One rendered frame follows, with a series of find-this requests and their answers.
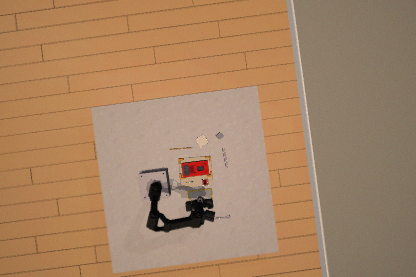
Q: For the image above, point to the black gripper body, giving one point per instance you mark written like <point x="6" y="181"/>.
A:
<point x="191" y="206"/>

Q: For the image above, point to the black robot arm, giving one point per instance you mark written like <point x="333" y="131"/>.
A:
<point x="195" y="220"/>

